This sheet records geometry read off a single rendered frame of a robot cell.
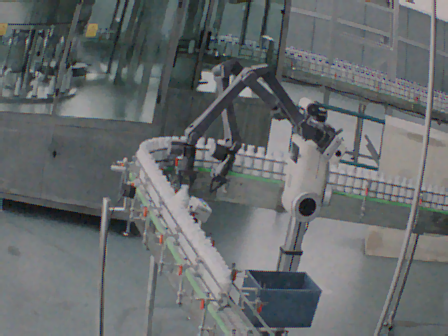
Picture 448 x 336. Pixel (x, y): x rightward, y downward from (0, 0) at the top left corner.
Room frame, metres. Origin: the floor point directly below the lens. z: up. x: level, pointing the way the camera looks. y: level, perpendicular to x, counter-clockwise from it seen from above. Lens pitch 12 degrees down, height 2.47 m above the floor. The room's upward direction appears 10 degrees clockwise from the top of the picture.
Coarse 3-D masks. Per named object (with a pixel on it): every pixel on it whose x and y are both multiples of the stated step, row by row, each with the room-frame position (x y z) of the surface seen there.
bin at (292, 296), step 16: (256, 272) 5.11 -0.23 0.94; (272, 272) 5.13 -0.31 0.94; (288, 272) 5.15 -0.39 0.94; (304, 272) 5.17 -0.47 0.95; (240, 288) 4.82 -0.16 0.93; (256, 288) 4.86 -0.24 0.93; (272, 288) 5.13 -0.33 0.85; (288, 288) 5.15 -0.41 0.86; (304, 288) 5.12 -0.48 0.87; (320, 288) 4.90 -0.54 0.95; (240, 304) 5.05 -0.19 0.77; (272, 304) 4.82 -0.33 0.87; (288, 304) 4.84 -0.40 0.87; (304, 304) 4.86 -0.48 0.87; (256, 320) 4.80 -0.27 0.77; (272, 320) 4.82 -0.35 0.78; (288, 320) 4.84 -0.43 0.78; (304, 320) 4.86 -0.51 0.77
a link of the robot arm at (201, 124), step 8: (240, 80) 5.27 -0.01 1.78; (248, 80) 5.25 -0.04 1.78; (232, 88) 5.27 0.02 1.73; (240, 88) 5.27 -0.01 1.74; (224, 96) 5.26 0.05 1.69; (232, 96) 5.27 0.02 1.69; (216, 104) 5.25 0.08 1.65; (224, 104) 5.26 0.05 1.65; (208, 112) 5.24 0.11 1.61; (216, 112) 5.25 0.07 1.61; (200, 120) 5.23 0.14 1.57; (208, 120) 5.24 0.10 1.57; (192, 128) 5.21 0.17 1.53; (200, 128) 5.22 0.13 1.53; (208, 128) 5.24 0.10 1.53; (200, 136) 5.22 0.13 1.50
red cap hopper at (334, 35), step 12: (336, 0) 11.89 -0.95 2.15; (360, 0) 11.89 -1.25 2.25; (372, 0) 11.92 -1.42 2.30; (396, 0) 11.85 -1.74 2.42; (336, 12) 11.89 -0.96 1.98; (396, 12) 11.85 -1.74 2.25; (336, 24) 11.89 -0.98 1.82; (396, 24) 11.85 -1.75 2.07; (336, 36) 11.90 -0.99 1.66; (348, 36) 12.49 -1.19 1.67; (396, 36) 11.85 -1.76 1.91; (384, 48) 11.87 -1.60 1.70; (396, 48) 11.85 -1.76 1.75; (372, 60) 12.51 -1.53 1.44; (384, 60) 11.86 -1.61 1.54; (396, 60) 11.85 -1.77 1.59; (324, 96) 11.90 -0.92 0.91; (336, 132) 12.53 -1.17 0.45; (372, 144) 12.51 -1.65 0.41; (360, 156) 12.47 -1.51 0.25; (372, 156) 11.86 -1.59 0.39
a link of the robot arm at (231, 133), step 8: (224, 72) 5.66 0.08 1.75; (216, 80) 5.70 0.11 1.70; (224, 80) 5.67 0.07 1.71; (224, 88) 5.66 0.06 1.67; (232, 104) 5.65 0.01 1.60; (224, 112) 5.63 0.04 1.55; (232, 112) 5.64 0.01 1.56; (224, 120) 5.63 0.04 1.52; (232, 120) 5.62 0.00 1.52; (224, 128) 5.63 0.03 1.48; (232, 128) 5.61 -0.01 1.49; (224, 136) 5.63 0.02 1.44; (232, 136) 5.59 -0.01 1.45; (240, 136) 5.61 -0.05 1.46; (232, 144) 5.57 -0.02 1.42
